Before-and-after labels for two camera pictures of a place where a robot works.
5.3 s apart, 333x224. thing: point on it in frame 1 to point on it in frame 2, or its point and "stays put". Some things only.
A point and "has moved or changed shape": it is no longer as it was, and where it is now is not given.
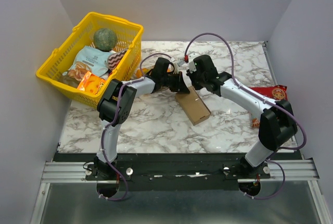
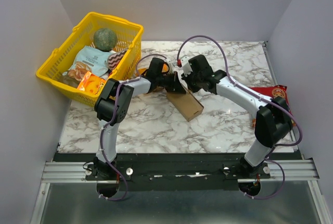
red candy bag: x=274 y=92 stays put
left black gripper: x=179 y=86 stays put
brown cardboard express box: x=192 y=106 has moved or changed shape
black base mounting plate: x=175 y=171 stays put
